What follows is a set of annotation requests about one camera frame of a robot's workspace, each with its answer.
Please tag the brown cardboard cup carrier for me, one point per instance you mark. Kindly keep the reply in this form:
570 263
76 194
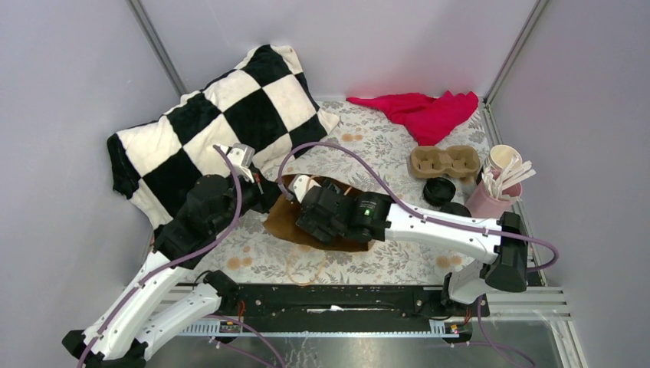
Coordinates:
460 162

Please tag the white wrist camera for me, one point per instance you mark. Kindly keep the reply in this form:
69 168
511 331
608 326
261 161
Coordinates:
300 186
240 156

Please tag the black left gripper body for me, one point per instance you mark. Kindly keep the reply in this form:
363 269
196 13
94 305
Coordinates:
254 195

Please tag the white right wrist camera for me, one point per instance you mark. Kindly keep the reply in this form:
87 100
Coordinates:
300 186

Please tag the floral patterned table mat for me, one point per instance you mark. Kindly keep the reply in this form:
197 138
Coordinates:
365 150

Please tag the red cloth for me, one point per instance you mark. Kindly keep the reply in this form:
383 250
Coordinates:
427 119

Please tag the brown paper bag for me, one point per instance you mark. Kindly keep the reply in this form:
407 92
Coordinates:
281 223

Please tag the black paper coffee cup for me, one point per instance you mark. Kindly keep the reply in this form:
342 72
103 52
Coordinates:
455 208

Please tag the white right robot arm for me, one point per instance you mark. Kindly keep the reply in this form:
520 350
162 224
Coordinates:
499 262

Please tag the pink straw holder cup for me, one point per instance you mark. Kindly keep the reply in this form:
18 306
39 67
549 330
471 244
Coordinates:
481 204

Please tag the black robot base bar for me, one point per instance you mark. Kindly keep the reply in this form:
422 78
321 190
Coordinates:
335 310

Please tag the black white checkered blanket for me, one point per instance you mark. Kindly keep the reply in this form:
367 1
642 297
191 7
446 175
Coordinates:
263 102

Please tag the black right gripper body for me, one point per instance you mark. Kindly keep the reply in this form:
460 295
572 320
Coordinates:
312 225

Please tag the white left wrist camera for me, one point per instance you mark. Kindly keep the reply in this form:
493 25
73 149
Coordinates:
240 156

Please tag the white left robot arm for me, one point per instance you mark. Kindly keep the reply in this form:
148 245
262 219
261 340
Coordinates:
129 333

